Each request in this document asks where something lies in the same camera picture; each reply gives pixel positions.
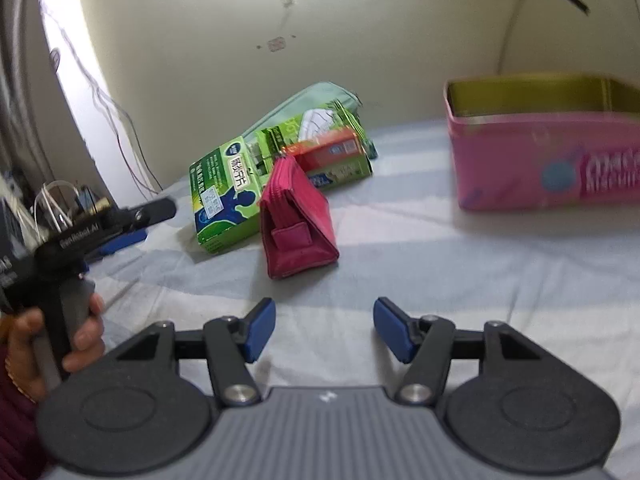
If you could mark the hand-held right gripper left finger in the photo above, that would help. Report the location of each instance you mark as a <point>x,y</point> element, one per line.
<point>260,327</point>

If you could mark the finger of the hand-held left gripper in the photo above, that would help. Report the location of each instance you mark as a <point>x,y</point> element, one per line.
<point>120,243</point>
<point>152,211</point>

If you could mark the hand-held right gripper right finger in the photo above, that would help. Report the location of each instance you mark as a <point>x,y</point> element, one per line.
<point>392,327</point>

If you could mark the green toothpaste box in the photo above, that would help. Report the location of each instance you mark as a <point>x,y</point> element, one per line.
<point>220,195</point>

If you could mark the magenta coin purse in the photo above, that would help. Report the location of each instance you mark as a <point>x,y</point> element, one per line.
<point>295,220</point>

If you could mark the green box with white picture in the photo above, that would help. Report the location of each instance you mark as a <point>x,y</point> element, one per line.
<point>350,172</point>

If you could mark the mint green zipper pouch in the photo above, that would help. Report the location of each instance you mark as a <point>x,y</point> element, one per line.
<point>295,102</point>

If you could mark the small red box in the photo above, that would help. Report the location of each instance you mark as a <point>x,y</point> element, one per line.
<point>325,152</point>

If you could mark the pink biscuit tin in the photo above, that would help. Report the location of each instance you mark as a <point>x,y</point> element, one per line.
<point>510,170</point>

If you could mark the person's left forearm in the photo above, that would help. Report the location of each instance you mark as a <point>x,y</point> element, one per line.
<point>15,435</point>

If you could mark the person's left hand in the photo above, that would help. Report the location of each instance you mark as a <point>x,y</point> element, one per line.
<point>25,350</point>

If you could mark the striped bed sheet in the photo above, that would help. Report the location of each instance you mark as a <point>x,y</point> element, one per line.
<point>450,270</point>

